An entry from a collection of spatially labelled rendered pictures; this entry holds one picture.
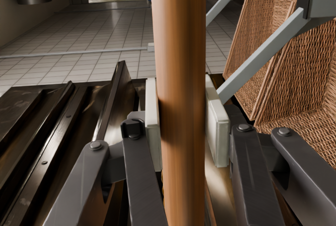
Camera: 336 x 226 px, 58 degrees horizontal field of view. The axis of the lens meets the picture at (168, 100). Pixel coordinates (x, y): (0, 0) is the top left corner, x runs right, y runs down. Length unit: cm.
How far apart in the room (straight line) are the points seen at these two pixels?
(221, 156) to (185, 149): 3
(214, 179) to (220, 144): 89
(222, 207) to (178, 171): 76
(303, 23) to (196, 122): 43
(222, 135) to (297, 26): 45
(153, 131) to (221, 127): 4
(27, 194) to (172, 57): 98
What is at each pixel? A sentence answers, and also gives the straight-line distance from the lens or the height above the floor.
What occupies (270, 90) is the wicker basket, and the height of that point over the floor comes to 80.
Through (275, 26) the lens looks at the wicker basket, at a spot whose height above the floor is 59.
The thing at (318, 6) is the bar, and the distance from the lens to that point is 59.
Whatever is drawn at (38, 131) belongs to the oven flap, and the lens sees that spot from 135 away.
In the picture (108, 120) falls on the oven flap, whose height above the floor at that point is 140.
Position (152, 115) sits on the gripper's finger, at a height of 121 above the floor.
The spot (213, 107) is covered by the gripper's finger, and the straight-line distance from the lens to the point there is 17.
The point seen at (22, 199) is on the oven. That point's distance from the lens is 110.
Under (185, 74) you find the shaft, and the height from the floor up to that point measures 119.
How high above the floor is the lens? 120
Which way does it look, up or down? 1 degrees down
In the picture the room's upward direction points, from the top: 94 degrees counter-clockwise
